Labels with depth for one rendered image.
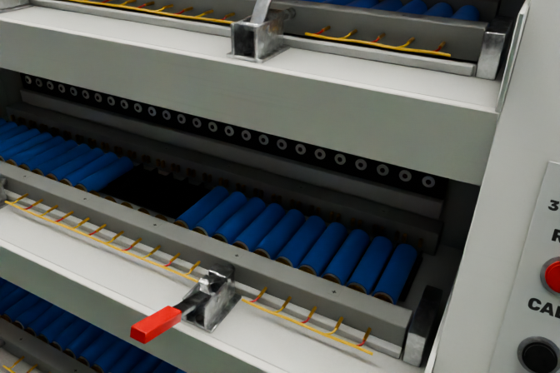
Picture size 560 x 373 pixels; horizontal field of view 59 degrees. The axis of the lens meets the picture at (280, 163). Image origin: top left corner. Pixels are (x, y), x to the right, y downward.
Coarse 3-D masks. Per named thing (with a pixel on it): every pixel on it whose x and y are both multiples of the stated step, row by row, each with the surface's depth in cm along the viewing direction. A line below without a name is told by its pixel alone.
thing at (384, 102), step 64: (0, 0) 43; (64, 0) 48; (128, 0) 43; (192, 0) 40; (256, 0) 38; (320, 0) 42; (384, 0) 40; (448, 0) 40; (0, 64) 44; (64, 64) 40; (128, 64) 36; (192, 64) 34; (256, 64) 32; (320, 64) 32; (384, 64) 32; (448, 64) 30; (512, 64) 24; (256, 128) 33; (320, 128) 31; (384, 128) 29; (448, 128) 27
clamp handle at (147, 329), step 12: (204, 288) 35; (192, 300) 34; (204, 300) 35; (156, 312) 31; (168, 312) 32; (180, 312) 32; (144, 324) 30; (156, 324) 30; (168, 324) 31; (132, 336) 29; (144, 336) 29; (156, 336) 30
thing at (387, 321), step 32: (32, 192) 48; (64, 192) 46; (96, 224) 45; (128, 224) 42; (160, 224) 42; (192, 256) 40; (224, 256) 38; (256, 256) 38; (256, 288) 38; (288, 288) 36; (320, 288) 36; (288, 320) 35; (352, 320) 34; (384, 320) 33
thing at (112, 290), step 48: (0, 96) 65; (48, 96) 63; (192, 144) 54; (384, 192) 45; (0, 240) 44; (48, 240) 44; (48, 288) 42; (96, 288) 39; (144, 288) 39; (432, 288) 35; (192, 336) 35; (240, 336) 35; (288, 336) 35; (336, 336) 35; (432, 336) 35
